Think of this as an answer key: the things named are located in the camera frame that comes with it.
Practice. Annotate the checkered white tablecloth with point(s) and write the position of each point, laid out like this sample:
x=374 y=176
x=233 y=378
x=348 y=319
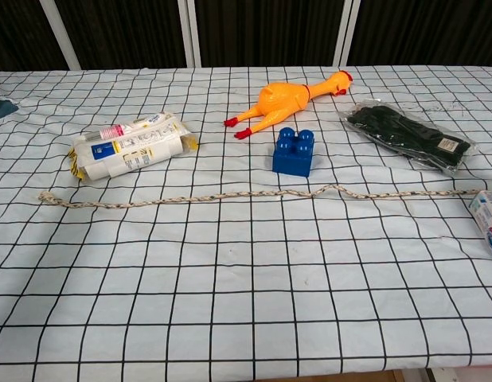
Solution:
x=246 y=258

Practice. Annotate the white folding screen frame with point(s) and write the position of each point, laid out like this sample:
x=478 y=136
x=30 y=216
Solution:
x=190 y=32

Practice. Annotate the small white printed box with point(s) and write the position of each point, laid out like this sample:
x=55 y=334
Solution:
x=489 y=221

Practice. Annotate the blue building block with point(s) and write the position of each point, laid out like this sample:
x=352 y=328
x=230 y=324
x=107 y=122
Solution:
x=294 y=151

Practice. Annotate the yellow rubber chicken toy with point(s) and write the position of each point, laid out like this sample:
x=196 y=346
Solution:
x=283 y=101

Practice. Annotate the black gloves in plastic bag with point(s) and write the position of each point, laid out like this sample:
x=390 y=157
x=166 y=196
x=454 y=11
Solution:
x=409 y=133

